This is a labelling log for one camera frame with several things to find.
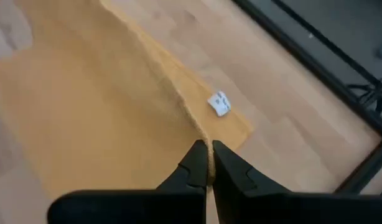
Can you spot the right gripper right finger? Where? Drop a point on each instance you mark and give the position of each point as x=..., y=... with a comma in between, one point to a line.
x=272, y=208

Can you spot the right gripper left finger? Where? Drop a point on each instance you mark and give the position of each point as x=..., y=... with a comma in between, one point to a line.
x=147, y=208

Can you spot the yellow waffle towel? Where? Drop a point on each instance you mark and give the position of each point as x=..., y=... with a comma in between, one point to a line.
x=85, y=109

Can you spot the black aluminium table frame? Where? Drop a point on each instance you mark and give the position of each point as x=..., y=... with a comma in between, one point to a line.
x=303, y=59

